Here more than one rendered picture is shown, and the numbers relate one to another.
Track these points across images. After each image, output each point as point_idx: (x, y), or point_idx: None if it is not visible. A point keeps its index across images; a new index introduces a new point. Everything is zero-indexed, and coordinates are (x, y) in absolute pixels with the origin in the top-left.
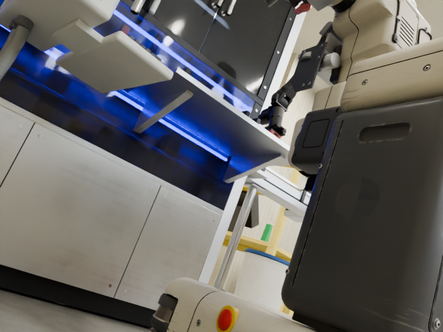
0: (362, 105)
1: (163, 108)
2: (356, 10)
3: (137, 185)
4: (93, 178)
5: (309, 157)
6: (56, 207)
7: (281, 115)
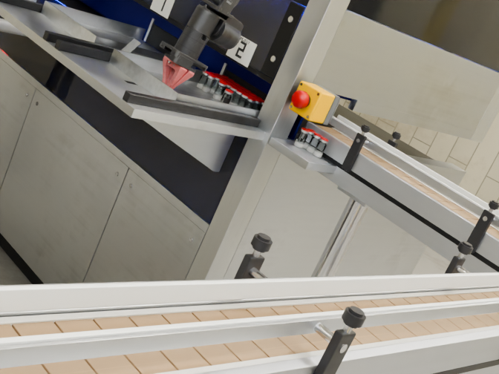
0: None
1: None
2: None
3: (104, 165)
4: (68, 152)
5: None
6: (39, 185)
7: (191, 23)
